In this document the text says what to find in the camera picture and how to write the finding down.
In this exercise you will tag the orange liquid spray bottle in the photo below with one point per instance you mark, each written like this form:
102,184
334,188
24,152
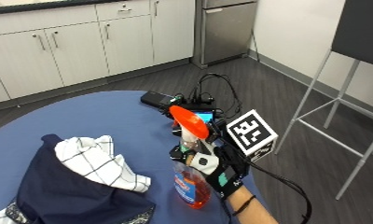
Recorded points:
193,189

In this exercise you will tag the black device with screen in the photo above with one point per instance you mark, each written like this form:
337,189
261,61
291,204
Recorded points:
204,115

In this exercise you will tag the white marker cube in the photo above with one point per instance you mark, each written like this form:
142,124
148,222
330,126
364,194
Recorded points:
250,132

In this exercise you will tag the black wrist band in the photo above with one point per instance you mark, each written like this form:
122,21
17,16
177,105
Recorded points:
243,205

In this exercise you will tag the black power bank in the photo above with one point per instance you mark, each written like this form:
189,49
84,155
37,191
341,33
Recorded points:
156,99

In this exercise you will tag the white checked cloth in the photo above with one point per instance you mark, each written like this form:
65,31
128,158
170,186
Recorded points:
93,161

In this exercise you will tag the navy blue cloth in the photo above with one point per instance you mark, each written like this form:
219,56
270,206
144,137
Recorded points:
71,199

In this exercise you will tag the stainless steel appliance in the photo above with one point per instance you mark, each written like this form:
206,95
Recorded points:
227,31

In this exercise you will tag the white cabinet unit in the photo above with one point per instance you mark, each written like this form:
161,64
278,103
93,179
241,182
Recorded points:
71,53

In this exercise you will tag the grey patterned cloth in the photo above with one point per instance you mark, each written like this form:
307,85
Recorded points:
4,216

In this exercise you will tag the dark grey stool seat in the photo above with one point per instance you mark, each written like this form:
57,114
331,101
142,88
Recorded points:
359,28

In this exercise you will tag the black countertop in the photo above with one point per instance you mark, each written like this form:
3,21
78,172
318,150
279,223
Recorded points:
24,8

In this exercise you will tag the white metal stool frame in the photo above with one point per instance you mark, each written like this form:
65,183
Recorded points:
339,99

